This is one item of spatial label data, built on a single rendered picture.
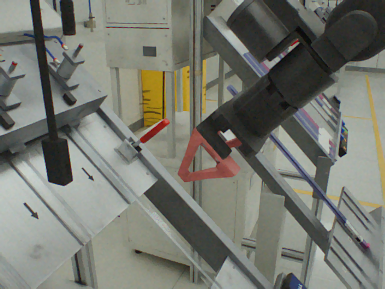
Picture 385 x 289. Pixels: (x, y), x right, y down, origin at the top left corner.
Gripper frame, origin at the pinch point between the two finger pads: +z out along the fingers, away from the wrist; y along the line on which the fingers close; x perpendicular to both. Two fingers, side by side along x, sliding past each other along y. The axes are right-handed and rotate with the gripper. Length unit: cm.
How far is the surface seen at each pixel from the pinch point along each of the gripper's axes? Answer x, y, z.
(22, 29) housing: -31.0, 1.3, 7.6
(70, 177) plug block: -7.6, 16.8, 2.0
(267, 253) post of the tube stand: 33, -37, 27
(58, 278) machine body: 1, -9, 61
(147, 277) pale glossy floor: 33, -76, 117
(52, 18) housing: -32.7, -6.2, 7.6
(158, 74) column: -77, -274, 144
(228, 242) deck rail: 15.0, -9.1, 12.7
